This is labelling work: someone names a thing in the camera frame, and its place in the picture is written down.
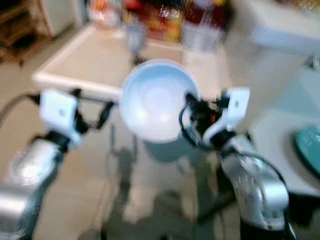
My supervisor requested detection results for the red snack package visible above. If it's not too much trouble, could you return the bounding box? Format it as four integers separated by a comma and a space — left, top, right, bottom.
130, 0, 183, 43

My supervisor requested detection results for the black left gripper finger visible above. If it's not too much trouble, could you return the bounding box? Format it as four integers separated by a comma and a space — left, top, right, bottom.
97, 101, 115, 128

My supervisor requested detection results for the white rimmed low table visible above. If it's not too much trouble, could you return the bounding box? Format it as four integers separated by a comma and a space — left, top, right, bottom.
31, 24, 233, 103

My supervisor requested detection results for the clear drinking glass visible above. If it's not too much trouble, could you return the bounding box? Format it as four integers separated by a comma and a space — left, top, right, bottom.
125, 22, 148, 56

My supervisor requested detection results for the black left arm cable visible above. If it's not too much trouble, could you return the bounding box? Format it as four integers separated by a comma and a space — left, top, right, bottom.
0, 92, 43, 126

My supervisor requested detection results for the jar with orange label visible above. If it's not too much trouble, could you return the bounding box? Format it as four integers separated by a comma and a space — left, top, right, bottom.
87, 0, 123, 30

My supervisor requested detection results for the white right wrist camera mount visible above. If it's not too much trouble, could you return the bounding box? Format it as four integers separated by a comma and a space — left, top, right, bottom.
202, 87, 251, 146

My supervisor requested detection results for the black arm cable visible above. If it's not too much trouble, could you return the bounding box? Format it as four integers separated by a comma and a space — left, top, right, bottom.
179, 105, 211, 151
0, 92, 43, 126

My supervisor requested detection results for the white box appliance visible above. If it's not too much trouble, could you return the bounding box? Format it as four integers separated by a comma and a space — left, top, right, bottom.
247, 0, 320, 53

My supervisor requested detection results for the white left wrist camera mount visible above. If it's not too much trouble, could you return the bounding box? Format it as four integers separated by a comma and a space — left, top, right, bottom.
39, 89, 80, 146

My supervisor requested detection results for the teal plate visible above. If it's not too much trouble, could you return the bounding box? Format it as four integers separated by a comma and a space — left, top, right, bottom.
294, 125, 320, 178

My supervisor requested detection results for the white cabinet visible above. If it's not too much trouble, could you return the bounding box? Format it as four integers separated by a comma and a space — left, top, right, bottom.
42, 0, 86, 36

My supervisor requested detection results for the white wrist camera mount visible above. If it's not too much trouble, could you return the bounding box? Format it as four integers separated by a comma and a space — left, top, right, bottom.
202, 87, 251, 146
39, 89, 80, 146

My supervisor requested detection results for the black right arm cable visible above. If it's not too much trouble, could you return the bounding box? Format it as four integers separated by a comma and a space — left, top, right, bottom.
179, 105, 211, 151

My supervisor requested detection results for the brown wooden shelf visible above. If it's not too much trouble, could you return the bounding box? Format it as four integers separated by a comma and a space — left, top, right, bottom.
0, 0, 43, 63

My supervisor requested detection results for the clear plastic bottle red drink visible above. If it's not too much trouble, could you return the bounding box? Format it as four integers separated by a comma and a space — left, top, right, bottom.
181, 0, 228, 53

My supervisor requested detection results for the white round bowl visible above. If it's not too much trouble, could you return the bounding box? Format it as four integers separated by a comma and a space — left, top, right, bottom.
119, 59, 201, 144

